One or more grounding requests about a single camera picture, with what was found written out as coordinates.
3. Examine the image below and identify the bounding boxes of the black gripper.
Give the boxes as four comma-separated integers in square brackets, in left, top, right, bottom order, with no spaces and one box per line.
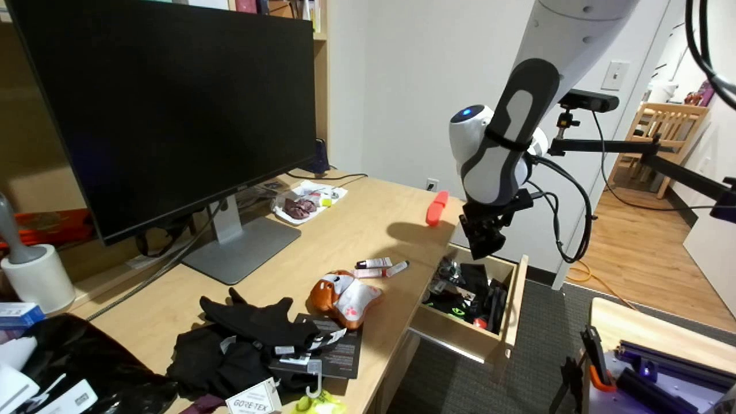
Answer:
[459,200,516,263]

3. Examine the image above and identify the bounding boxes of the wooden drawer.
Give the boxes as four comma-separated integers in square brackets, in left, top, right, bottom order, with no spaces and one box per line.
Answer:
[406,242,532,368]

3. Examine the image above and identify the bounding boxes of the white gray gadget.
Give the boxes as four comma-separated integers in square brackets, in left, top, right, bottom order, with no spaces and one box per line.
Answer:
[430,258,463,296]

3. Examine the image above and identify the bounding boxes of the dark gray rug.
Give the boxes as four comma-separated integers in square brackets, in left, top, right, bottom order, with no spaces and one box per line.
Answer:
[382,267,598,414]

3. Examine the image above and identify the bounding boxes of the white pouch colourful round print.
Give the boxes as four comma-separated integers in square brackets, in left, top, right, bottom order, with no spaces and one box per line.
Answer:
[329,276,385,334]

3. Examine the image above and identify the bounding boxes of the light wooden desk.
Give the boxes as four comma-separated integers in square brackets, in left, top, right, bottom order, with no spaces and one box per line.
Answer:
[66,169,468,414]

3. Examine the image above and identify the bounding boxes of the orange pouch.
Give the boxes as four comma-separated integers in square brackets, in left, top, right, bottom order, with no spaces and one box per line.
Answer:
[306,276,341,318]

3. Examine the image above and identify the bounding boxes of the small black desk gadget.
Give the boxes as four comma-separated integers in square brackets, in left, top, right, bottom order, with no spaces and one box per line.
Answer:
[308,137,334,178]

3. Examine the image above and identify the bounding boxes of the wooden side table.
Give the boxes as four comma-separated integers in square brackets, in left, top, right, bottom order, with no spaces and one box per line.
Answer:
[585,295,736,414]

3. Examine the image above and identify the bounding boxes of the wooden chair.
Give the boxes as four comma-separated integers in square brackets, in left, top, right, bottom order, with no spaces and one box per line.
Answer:
[609,102,714,200]

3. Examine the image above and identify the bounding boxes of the purple tray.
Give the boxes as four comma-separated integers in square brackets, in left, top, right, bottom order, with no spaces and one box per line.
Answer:
[609,338,736,414]

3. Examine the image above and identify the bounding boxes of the green yellow hook item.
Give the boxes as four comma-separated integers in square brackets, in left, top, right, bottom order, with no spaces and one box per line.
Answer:
[293,387,350,414]

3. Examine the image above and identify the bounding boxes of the black gloves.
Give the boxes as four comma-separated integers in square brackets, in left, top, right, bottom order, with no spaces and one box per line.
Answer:
[198,288,323,352]

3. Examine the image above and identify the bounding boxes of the pink object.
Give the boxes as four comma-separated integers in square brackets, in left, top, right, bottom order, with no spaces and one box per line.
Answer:
[692,76,722,107]

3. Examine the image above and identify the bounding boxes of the white printed card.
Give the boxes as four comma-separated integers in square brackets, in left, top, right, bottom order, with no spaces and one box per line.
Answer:
[224,376,285,414]

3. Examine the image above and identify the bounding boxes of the black cloth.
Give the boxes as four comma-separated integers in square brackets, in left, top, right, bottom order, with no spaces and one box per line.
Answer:
[166,325,271,400]

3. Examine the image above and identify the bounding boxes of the maroon wallet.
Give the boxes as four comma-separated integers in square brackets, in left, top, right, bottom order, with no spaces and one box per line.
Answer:
[183,393,225,414]

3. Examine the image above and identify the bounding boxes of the black computer monitor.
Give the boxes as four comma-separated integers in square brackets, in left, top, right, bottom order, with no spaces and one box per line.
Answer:
[8,0,319,288]

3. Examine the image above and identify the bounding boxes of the large black bag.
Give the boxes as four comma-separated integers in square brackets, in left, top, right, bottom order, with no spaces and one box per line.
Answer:
[20,310,180,414]

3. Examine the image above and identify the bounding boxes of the red box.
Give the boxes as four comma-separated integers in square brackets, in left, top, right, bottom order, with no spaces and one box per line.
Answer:
[0,206,100,253]

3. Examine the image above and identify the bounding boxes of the blue box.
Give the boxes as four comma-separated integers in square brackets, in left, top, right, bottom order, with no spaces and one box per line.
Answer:
[0,299,48,334]

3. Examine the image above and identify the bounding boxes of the white papers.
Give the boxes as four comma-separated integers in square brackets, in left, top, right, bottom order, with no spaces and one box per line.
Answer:
[0,334,101,414]

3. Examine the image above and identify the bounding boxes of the black strap bag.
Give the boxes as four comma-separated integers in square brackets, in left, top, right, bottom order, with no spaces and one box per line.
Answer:
[451,263,510,334]

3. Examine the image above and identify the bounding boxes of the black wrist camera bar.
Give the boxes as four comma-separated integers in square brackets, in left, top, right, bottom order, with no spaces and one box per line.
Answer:
[501,187,539,218]

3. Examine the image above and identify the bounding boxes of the orange floor cable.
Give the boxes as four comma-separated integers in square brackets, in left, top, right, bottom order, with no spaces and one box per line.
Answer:
[563,258,617,306]

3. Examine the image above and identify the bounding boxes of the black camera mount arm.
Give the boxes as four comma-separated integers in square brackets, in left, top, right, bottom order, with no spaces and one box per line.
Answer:
[544,108,736,226]

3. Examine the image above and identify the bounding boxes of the orange handled tool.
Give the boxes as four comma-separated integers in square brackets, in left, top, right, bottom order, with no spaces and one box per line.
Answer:
[577,325,622,396]

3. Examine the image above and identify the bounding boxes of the black bar camera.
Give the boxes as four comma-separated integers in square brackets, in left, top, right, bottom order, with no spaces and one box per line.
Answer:
[557,88,622,115]

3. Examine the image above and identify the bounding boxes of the white light switch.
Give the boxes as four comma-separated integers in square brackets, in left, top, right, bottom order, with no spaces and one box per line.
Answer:
[598,60,630,94]

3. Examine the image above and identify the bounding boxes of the black monitor cable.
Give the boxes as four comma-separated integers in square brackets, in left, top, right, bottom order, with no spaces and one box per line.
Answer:
[81,226,222,322]

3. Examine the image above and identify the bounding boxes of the white roll gray handle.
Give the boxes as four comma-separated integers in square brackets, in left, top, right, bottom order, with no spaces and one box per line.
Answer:
[0,192,79,318]

